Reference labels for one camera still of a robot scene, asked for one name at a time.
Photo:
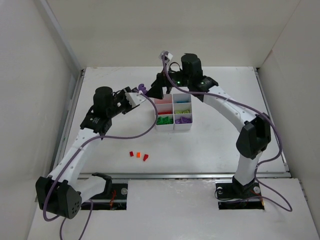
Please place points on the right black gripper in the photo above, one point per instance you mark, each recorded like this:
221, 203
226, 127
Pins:
161, 81

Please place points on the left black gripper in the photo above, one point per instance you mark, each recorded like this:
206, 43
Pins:
126, 100

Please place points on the purple flower lego piece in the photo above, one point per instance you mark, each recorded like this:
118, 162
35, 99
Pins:
142, 88

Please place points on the red lego brick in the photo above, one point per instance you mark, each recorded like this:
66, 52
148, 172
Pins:
165, 113

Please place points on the green lego plate piece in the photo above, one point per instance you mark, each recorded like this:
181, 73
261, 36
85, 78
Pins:
159, 121

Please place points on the red slope lego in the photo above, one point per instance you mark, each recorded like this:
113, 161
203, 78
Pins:
145, 157

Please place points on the blue lego brick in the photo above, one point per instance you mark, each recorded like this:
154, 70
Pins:
182, 101

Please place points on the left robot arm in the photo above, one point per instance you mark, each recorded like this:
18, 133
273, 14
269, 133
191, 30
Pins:
59, 193

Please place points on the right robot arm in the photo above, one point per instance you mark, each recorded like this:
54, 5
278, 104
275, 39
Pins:
253, 126

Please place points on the right white compartment tray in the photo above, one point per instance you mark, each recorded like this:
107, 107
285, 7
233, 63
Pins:
182, 107

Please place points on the white compartment tray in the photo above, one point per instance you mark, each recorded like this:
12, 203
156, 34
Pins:
165, 105
182, 107

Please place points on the left white compartment tray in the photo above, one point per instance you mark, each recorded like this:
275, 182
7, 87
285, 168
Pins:
165, 105

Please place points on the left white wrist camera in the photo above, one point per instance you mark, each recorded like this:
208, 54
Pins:
135, 99

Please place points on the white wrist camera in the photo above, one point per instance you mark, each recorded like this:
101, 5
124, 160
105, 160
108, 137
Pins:
166, 56
135, 99

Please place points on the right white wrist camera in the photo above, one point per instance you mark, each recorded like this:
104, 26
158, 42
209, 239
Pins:
166, 56

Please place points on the left side metal rail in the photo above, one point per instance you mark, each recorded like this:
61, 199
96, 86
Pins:
67, 119

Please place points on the metal rail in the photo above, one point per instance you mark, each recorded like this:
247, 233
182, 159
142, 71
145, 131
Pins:
156, 176
67, 119

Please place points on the metal rail front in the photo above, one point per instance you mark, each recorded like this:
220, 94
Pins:
156, 176

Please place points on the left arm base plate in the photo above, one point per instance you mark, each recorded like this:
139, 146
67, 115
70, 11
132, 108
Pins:
115, 200

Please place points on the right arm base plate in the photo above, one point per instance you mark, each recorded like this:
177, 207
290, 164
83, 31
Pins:
229, 199

